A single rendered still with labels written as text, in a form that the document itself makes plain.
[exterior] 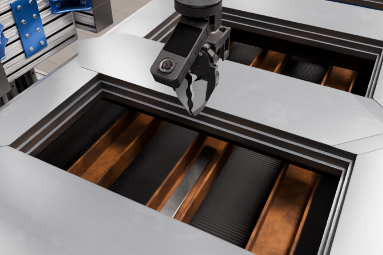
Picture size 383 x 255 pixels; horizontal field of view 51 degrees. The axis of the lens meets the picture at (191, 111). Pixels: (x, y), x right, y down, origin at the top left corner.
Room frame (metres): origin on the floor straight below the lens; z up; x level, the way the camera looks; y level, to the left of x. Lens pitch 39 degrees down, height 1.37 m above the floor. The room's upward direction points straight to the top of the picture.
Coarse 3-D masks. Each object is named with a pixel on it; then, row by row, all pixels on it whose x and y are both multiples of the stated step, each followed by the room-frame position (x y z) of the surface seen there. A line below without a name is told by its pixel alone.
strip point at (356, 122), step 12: (348, 96) 0.67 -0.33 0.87; (348, 108) 0.63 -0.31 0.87; (360, 108) 0.63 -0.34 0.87; (348, 120) 0.59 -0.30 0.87; (360, 120) 0.59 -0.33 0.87; (372, 120) 0.59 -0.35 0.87; (336, 132) 0.56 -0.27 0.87; (348, 132) 0.56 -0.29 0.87; (360, 132) 0.56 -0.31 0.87; (372, 132) 0.56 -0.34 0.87; (336, 144) 0.53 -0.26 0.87
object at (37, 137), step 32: (352, 0) 1.25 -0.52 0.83; (160, 32) 0.98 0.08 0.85; (256, 32) 1.04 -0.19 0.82; (288, 32) 1.01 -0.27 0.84; (320, 32) 0.98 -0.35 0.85; (96, 96) 0.72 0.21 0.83; (128, 96) 0.72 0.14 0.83; (160, 96) 0.69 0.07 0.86; (32, 128) 0.58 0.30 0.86; (64, 128) 0.62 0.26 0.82; (224, 128) 0.61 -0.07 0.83; (256, 128) 0.59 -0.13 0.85; (320, 160) 0.52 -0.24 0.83; (352, 160) 0.51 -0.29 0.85
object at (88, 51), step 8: (96, 40) 0.90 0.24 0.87; (104, 40) 0.90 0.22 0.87; (112, 40) 0.90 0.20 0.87; (80, 48) 0.86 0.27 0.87; (88, 48) 0.86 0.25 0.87; (96, 48) 0.86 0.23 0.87; (104, 48) 0.86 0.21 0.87; (80, 56) 0.83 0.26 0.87; (88, 56) 0.83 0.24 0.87; (80, 64) 0.79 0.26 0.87
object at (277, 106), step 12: (276, 84) 0.71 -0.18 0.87; (288, 84) 0.71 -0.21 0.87; (300, 84) 0.71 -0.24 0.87; (264, 96) 0.67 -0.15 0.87; (276, 96) 0.67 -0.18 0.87; (288, 96) 0.67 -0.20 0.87; (300, 96) 0.67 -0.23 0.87; (264, 108) 0.63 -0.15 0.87; (276, 108) 0.63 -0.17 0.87; (288, 108) 0.63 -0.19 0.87; (252, 120) 0.59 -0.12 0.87; (264, 120) 0.59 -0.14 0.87; (276, 120) 0.59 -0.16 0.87; (288, 120) 0.59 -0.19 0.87
